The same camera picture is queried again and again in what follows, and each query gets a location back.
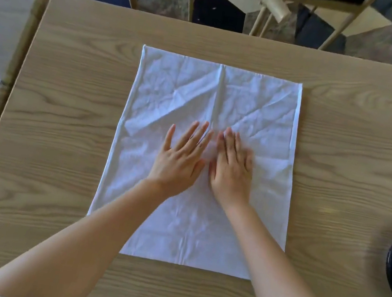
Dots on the person's right hand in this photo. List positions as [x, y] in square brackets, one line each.
[231, 177]

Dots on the person's left little finger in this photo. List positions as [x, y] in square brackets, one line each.
[169, 137]

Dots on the white cloth napkin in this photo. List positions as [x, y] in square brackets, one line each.
[176, 87]

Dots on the wooden chair with dark seat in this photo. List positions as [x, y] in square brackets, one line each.
[339, 7]

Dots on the person's right forearm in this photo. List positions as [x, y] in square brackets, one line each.
[282, 280]

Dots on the person's left middle finger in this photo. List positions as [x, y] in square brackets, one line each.
[196, 137]

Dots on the person's right little finger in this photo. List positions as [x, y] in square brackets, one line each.
[250, 159]

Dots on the person's left thumb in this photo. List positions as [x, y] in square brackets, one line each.
[198, 171]

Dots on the person's left forearm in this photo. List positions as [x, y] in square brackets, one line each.
[79, 239]

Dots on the person's right middle finger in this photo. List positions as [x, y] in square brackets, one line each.
[230, 144]

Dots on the person's left hand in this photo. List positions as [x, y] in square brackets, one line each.
[176, 167]

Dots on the person's right thumb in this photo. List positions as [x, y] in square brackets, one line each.
[211, 173]

